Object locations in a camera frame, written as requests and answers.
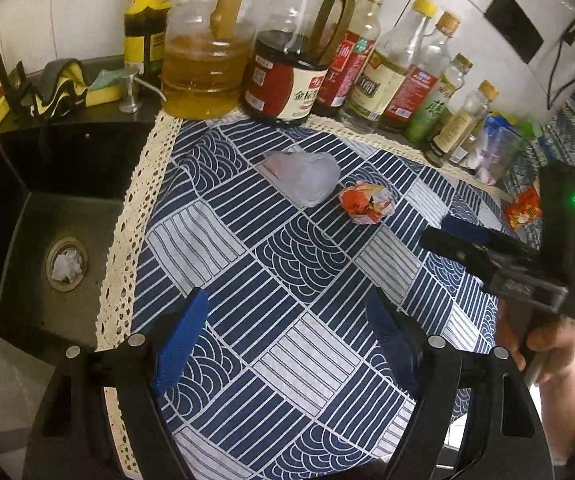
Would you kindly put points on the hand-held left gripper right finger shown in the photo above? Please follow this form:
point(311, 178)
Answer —
point(392, 340)

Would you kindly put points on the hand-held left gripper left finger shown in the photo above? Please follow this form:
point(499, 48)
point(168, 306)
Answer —
point(180, 340)

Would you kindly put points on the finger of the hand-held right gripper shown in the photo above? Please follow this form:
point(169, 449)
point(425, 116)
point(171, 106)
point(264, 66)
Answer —
point(455, 250)
point(467, 230)

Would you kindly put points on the red and orange wrapper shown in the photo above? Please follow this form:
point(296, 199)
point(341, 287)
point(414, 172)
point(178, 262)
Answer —
point(367, 202)

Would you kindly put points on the person's right forearm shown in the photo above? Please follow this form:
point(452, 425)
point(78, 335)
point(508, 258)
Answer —
point(567, 405)

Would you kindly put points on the person's right hand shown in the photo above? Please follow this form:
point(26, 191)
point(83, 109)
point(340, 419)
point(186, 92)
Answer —
point(562, 345)

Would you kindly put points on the red snack packet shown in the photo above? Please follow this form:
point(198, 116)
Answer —
point(522, 210)

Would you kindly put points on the small spice jar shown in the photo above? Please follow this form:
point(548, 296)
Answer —
point(466, 152)

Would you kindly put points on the clear plastic bag with packets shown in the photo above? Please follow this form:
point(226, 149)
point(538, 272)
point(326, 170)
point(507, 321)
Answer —
point(502, 150)

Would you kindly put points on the small bottle with tan cap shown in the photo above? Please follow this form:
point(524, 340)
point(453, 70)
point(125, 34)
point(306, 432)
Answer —
point(455, 132)

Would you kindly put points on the bottle with green label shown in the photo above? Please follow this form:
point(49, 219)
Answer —
point(430, 117)

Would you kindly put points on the blue patterned lace-edged tablecloth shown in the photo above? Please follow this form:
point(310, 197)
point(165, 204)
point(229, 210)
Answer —
point(287, 280)

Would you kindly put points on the white paper wad in strainer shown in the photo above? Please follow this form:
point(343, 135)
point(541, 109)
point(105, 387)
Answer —
point(66, 266)

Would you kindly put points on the clear bottle red blue label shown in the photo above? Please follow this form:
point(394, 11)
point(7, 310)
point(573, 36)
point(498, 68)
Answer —
point(415, 97)

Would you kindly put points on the metal sink drain strainer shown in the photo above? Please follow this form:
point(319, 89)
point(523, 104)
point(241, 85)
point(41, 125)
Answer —
point(50, 260)

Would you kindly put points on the clear bottle with pale label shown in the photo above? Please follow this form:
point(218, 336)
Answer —
point(377, 90)

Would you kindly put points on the translucent crumpled plastic bag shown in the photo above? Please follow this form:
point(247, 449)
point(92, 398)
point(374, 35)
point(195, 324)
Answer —
point(305, 177)

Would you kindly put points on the dark bottle with red label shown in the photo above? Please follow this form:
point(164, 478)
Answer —
point(347, 65)

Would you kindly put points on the black kitchen sink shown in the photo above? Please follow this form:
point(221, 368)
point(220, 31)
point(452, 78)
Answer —
point(22, 200)

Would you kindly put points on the dark soy sauce jug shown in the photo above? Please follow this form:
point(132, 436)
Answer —
point(282, 85)

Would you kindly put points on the metal soap dispenser pump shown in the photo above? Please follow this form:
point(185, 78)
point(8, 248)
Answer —
point(130, 95)

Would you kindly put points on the yellow and green sponge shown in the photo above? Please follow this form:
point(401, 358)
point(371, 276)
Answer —
point(105, 90)

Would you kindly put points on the large clear oil jug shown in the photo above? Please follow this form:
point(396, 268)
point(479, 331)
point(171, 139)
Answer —
point(202, 75)

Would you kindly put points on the grey and yellow cloth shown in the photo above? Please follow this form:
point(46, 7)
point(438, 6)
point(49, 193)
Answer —
point(60, 85)

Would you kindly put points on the black faucet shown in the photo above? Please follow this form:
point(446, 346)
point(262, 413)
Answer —
point(10, 85)

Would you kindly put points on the dark bottle with yellow label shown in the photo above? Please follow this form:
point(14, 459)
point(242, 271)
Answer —
point(145, 25)

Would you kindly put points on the black wall outlet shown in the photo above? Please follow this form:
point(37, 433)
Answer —
point(515, 25)

